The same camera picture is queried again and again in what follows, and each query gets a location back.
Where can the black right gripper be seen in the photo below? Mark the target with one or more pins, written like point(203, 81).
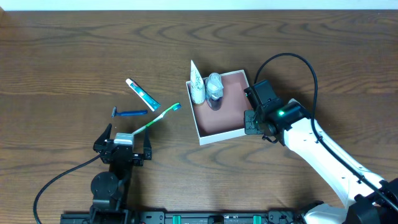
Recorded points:
point(250, 121)

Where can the small toothpaste tube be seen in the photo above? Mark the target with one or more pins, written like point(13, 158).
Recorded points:
point(143, 95)

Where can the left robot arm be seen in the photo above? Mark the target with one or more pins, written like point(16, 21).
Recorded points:
point(110, 188)

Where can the white conical tube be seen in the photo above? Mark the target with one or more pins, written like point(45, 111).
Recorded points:
point(197, 86)

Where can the white box with pink interior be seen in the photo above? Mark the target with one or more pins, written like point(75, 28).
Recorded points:
point(227, 122)

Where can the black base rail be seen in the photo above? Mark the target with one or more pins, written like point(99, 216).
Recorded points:
point(160, 217)

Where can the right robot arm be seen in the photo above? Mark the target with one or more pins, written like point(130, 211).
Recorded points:
point(365, 195)

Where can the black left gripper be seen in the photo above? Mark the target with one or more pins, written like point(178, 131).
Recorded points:
point(122, 152)

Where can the clear bottle with blue liquid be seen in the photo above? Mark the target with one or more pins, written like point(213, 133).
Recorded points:
point(214, 91)

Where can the green white toothbrush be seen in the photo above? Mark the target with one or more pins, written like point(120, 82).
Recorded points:
point(174, 107)

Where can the blue disposable razor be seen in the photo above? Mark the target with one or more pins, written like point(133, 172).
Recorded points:
point(127, 113)

